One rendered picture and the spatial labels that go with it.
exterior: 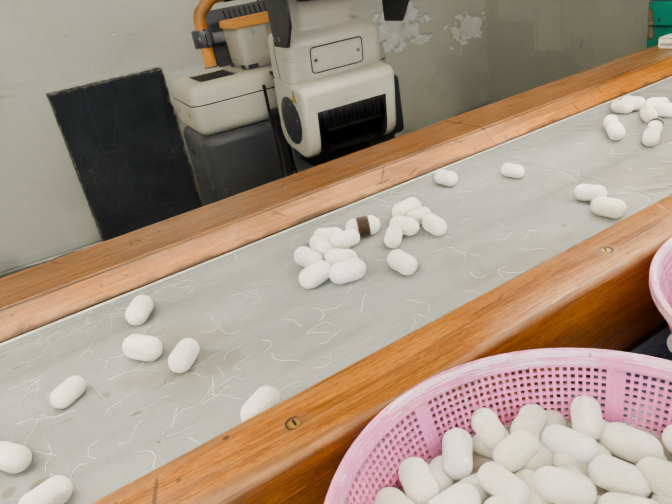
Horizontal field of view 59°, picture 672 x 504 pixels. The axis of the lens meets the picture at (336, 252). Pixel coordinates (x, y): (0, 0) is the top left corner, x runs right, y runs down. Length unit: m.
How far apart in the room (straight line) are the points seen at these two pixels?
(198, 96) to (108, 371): 1.00
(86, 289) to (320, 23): 0.82
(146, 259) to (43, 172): 1.97
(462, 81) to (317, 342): 2.83
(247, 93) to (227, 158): 0.16
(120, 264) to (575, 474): 0.50
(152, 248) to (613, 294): 0.47
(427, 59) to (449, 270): 2.59
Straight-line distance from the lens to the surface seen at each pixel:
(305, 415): 0.39
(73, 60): 2.58
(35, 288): 0.70
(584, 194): 0.69
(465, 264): 0.58
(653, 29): 1.43
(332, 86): 1.25
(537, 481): 0.37
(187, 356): 0.50
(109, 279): 0.68
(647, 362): 0.42
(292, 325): 0.53
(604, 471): 0.38
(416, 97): 3.11
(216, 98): 1.48
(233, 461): 0.38
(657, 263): 0.52
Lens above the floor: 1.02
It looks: 26 degrees down
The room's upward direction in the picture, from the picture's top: 11 degrees counter-clockwise
